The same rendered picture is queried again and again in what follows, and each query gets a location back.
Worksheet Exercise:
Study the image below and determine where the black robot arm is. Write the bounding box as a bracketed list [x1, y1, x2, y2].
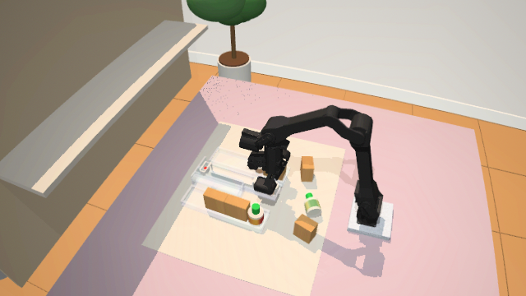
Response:
[239, 105, 383, 227]

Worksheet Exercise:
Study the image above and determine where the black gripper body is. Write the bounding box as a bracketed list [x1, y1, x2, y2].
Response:
[254, 150, 291, 195]

